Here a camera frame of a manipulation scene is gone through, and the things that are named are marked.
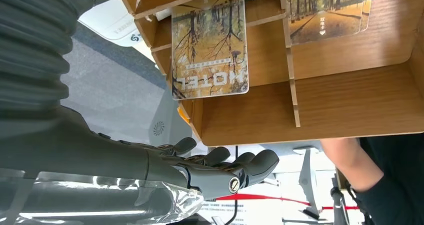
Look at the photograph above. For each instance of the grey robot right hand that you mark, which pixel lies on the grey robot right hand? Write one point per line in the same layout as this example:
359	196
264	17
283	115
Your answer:
82	170

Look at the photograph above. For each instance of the person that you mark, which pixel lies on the person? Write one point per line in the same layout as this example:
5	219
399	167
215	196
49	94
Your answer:
394	183

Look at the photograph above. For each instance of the yellow tape strip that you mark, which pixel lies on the yellow tape strip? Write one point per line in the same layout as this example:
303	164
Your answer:
184	114

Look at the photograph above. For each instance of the white background kiosk stand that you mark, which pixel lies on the white background kiosk stand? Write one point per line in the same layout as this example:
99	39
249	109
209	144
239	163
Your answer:
308	180

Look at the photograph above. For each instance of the wooden divided box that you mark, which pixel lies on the wooden divided box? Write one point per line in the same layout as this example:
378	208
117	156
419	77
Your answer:
331	111

